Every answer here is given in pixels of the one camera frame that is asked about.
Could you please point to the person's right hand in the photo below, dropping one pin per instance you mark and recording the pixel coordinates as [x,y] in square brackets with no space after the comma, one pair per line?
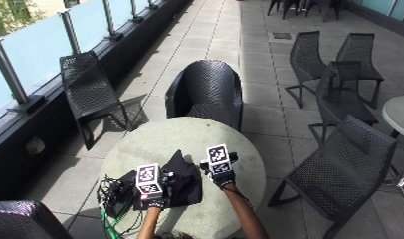
[223,178]

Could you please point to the person's left hand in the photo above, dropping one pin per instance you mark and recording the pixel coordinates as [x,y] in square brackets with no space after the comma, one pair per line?
[153,201]

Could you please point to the right glove white marker cube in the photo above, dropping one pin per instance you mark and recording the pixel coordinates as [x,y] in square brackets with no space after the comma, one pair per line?
[218,158]

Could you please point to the glove white marker cube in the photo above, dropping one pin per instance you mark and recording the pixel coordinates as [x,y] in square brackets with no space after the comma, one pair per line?
[218,158]
[149,179]

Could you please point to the black cloth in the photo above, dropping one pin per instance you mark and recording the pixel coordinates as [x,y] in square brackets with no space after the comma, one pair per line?
[186,186]

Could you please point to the left glove white marker cube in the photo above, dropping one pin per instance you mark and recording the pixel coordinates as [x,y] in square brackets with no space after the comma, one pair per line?
[149,179]

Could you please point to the black electronics box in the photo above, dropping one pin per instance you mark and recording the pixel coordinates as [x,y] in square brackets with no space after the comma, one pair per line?
[120,195]

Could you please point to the black perforated tub armchair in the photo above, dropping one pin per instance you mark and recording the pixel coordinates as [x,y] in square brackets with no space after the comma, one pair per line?
[208,93]
[20,220]

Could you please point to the black perforated armless chair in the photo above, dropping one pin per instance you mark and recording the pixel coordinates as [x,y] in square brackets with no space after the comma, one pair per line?
[360,56]
[305,63]
[342,169]
[342,96]
[89,89]

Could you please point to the dark floor drain grate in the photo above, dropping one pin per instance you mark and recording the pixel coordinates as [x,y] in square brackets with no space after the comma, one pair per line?
[282,35]

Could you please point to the white round side table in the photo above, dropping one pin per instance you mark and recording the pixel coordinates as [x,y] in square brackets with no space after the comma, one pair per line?
[400,114]

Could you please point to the frosted glass balustrade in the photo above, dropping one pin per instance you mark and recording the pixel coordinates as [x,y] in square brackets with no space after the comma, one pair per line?
[37,46]

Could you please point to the group of distant black chairs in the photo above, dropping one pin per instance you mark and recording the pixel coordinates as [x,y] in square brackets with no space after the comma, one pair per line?
[305,6]

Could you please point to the grey wall outlet cover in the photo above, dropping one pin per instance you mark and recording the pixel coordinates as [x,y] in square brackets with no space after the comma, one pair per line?
[35,146]

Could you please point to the grey metal railing post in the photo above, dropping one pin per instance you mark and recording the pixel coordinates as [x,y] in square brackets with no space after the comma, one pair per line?
[136,10]
[71,33]
[10,74]
[111,20]

